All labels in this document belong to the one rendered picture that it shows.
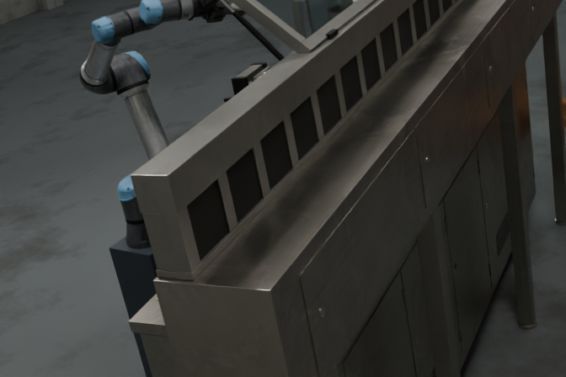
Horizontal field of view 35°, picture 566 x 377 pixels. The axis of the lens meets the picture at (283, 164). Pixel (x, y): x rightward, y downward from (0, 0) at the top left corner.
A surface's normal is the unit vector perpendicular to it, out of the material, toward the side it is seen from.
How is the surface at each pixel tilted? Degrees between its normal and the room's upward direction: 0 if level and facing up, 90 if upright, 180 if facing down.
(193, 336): 90
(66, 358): 0
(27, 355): 0
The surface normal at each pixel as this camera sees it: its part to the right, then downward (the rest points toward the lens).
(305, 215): -0.18, -0.91
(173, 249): -0.42, 0.41
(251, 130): 0.89, 0.01
